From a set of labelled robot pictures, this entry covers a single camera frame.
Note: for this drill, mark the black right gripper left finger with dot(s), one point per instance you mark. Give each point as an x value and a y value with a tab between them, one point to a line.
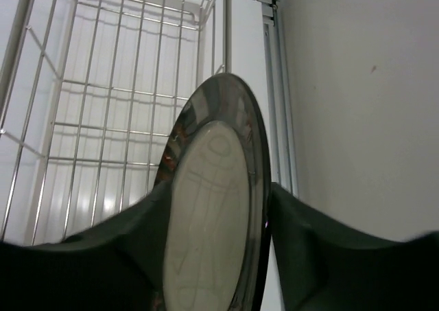
115	265

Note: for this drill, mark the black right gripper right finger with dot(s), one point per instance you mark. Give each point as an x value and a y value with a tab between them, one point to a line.
326	265

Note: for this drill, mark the black patterned rim plate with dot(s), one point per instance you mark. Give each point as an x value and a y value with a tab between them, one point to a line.
217	160

